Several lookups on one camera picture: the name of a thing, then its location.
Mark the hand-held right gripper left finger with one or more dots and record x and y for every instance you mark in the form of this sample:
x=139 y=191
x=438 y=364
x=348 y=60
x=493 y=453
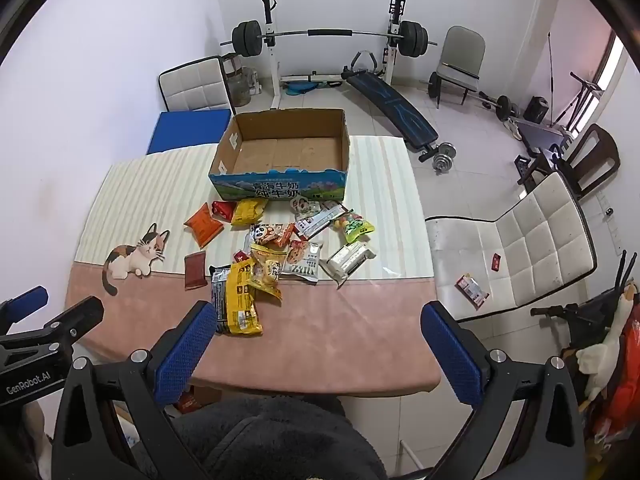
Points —
x=185 y=355

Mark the green gumball candy bag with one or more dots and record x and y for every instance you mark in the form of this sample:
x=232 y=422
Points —
x=353 y=226

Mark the black silver snack packet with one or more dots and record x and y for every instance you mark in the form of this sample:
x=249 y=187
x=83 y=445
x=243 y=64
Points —
x=219 y=295

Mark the red white long snack packet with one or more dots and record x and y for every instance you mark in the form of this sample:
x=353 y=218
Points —
x=320 y=221

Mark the blue mat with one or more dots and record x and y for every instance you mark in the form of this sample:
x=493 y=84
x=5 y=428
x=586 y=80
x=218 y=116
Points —
x=190 y=130

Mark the grey padded chair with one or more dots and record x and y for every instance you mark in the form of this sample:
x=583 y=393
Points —
x=462 y=55

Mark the white padded chair black trim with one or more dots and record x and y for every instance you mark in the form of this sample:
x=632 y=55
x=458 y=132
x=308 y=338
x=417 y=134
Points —
x=520 y=240
x=195 y=85

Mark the large yellow snack packet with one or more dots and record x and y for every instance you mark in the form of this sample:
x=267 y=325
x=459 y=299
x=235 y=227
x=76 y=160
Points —
x=242 y=302

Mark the red white flat packet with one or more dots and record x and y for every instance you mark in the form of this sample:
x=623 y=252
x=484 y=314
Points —
x=471 y=288

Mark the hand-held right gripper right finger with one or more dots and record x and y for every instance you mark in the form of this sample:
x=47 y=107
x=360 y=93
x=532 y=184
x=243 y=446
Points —
x=450 y=355

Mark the white goose plush toy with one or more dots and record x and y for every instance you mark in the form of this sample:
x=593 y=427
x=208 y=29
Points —
x=605 y=347

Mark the brown snack packet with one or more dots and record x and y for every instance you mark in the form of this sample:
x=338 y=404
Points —
x=196 y=270

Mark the black blue sit-up bench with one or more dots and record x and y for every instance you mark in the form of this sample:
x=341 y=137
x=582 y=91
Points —
x=395 y=107

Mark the long barbell black plates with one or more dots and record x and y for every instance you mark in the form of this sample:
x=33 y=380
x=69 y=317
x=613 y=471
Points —
x=327 y=33

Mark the black low bench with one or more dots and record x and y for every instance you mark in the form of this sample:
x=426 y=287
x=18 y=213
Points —
x=542 y=137

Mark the white barbell rack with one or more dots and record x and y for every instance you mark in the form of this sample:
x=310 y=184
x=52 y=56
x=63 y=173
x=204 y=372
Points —
x=270 y=60

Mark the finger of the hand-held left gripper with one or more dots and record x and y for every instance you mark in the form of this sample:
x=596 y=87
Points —
x=25 y=305
x=75 y=322

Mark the white cartoon snack packet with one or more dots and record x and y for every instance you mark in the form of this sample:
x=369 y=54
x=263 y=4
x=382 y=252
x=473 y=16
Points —
x=305 y=208

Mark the orange red bag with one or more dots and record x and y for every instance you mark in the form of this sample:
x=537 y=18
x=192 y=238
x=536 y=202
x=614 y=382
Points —
x=625 y=390

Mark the chrome dumbbell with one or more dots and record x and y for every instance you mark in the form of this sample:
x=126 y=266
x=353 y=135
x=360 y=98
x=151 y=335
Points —
x=442 y=157

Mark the dark fleece clothing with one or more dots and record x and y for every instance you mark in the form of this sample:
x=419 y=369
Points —
x=270 y=442

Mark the clear water jug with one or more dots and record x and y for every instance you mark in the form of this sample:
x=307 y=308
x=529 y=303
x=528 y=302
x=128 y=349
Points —
x=239 y=82

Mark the small red snack packet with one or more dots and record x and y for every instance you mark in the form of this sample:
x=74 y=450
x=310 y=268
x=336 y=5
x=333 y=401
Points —
x=221 y=210

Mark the black box speaker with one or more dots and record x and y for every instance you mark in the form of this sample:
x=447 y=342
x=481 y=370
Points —
x=537 y=109

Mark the short barbell black plates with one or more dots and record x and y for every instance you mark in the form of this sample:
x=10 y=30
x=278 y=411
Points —
x=502 y=106

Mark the yellow cartoon snack packet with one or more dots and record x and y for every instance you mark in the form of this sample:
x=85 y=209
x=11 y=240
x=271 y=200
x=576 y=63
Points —
x=267 y=272

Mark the cardboard box blue print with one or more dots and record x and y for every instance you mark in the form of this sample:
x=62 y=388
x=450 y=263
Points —
x=290 y=157

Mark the white grey print snack packet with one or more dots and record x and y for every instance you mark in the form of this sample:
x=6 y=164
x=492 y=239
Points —
x=301 y=262

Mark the striped pink cat tablecloth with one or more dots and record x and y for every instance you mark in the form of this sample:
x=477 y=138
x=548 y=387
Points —
x=325 y=325

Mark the orange panda snack packet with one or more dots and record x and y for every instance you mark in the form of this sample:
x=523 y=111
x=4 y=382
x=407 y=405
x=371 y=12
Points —
x=270 y=234

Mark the dark wooden chair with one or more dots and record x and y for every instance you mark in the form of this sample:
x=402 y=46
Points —
x=597 y=152

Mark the cream wafer snack packet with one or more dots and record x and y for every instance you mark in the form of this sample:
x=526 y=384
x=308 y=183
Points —
x=347 y=260

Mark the tiny red snack packet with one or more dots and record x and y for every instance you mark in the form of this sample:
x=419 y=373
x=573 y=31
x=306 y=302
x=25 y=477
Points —
x=241 y=256

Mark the orange square snack packet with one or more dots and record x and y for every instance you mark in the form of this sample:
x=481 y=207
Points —
x=202 y=225

